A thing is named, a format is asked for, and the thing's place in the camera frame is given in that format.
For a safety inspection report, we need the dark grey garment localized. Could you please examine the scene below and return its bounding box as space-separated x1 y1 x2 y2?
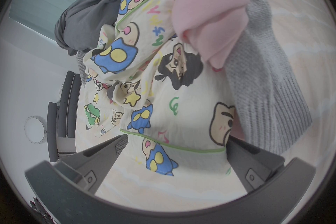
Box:
54 0 124 51

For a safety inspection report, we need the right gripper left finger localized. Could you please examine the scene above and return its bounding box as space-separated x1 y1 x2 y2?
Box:
54 135 128 192

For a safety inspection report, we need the pink garment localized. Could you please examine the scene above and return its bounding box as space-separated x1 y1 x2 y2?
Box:
171 0 250 70

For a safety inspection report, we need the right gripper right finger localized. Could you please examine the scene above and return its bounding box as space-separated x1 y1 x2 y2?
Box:
226 135 286 195

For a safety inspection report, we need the round white ceiling lamp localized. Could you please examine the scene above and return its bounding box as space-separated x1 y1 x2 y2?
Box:
25 116 46 144

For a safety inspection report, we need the grey knitted sweater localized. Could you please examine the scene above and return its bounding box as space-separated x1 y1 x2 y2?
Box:
223 0 313 155

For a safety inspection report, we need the bed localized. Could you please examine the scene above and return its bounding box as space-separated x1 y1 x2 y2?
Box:
75 0 336 211

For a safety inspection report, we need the white printed pyjama top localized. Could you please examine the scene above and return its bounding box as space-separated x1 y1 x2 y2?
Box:
83 0 237 177

